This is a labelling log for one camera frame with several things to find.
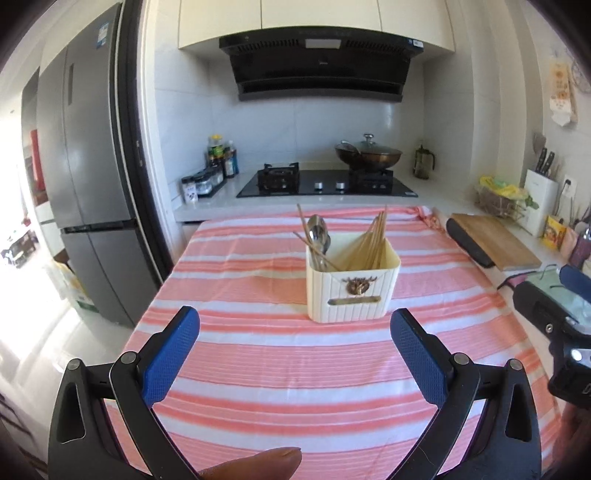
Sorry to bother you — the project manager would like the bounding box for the dark sauce bottle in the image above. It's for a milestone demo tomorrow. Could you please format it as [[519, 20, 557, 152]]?
[[224, 141, 239, 179]]

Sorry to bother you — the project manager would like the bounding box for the black range hood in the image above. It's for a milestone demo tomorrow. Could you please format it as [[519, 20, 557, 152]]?
[[219, 32, 426, 103]]

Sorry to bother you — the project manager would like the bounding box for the dark brown chopstick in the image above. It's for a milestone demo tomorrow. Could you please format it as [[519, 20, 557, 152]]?
[[360, 212, 384, 269]]

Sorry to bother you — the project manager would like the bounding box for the hanging metal trivet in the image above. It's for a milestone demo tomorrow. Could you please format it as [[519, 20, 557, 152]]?
[[570, 60, 591, 96]]

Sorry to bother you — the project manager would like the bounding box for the wire basket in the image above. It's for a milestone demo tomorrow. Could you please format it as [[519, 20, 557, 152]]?
[[475, 185, 539, 220]]

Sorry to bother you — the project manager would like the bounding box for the bundle of wooden chopsticks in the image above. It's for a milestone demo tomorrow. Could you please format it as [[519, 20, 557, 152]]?
[[342, 224, 376, 271]]

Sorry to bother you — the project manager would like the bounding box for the grey tall cabinet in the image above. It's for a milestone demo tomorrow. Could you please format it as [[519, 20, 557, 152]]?
[[21, 69, 47, 208]]

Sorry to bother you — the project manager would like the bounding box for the purple soap dispenser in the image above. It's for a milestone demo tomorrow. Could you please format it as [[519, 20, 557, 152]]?
[[570, 226, 591, 268]]

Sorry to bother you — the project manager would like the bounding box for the black oblong case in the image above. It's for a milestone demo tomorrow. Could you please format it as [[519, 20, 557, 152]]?
[[446, 218, 495, 269]]

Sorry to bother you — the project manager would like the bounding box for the black curved cord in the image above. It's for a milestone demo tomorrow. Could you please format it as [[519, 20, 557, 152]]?
[[498, 271, 533, 291]]

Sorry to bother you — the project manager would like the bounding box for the hanging wall calendar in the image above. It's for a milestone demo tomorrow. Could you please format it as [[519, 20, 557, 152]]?
[[549, 62, 578, 127]]

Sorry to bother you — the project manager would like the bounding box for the yellow printed carton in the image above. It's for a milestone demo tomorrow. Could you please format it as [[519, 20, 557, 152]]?
[[52, 262, 96, 313]]

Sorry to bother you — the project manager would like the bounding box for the person's right hand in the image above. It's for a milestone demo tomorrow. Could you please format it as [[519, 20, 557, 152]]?
[[551, 401, 591, 462]]

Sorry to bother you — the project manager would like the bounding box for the yellow plastic bag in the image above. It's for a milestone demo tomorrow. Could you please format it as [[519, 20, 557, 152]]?
[[479, 175, 527, 200]]

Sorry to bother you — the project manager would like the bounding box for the dark wok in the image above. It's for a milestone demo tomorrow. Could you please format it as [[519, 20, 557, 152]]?
[[335, 141, 404, 173]]

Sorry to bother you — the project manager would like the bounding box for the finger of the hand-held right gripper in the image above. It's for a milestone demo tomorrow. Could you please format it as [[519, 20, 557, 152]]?
[[512, 279, 581, 339], [558, 264, 591, 299]]

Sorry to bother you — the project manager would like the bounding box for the glass french press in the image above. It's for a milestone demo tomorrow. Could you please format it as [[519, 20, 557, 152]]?
[[413, 141, 437, 181]]

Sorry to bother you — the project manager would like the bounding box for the pair of wooden chopsticks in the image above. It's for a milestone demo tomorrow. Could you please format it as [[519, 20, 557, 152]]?
[[351, 217, 380, 270]]

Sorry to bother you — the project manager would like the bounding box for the yellow food packet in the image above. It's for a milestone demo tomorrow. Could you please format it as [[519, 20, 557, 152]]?
[[544, 216, 568, 250]]

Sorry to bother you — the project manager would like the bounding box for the cream wall cabinet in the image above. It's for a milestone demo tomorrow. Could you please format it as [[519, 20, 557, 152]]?
[[178, 0, 456, 59]]

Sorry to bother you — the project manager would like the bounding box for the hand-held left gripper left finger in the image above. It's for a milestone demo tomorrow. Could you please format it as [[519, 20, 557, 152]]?
[[47, 305, 201, 480]]

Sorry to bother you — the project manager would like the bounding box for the cream ribbed utensil holder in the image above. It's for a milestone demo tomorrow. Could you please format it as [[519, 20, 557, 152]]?
[[305, 232, 402, 323]]

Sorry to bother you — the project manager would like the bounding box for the red hanging cloth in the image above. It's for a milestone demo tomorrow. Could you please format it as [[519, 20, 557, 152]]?
[[30, 129, 47, 191]]

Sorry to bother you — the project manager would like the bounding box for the grey refrigerator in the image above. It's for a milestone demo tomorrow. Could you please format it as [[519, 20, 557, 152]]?
[[36, 2, 142, 329]]

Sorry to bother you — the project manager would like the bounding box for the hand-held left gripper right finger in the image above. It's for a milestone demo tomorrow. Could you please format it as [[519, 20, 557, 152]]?
[[390, 308, 542, 480]]

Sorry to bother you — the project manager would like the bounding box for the glass wok lid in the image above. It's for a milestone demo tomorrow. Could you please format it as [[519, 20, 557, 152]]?
[[344, 134, 393, 156]]

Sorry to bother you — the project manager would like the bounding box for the yellow cap oil bottle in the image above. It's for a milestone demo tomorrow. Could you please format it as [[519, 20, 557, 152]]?
[[207, 135, 225, 172]]

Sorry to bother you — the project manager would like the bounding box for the wooden cutting board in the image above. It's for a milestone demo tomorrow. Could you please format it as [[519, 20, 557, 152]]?
[[450, 213, 542, 272]]

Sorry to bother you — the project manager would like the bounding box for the dark wooden table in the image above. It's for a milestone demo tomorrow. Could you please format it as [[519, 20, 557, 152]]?
[[0, 230, 38, 269]]

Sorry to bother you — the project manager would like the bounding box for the white knife block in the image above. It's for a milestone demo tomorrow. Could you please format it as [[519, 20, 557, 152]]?
[[524, 168, 561, 237]]

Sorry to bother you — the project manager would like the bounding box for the pink striped tablecloth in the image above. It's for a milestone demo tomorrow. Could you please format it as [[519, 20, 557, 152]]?
[[117, 206, 567, 476]]

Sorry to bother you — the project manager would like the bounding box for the black gas cooktop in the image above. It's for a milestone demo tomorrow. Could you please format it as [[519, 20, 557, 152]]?
[[236, 162, 419, 199]]

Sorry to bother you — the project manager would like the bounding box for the large steel spoon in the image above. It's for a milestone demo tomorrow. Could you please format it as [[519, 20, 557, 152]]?
[[308, 215, 329, 257]]

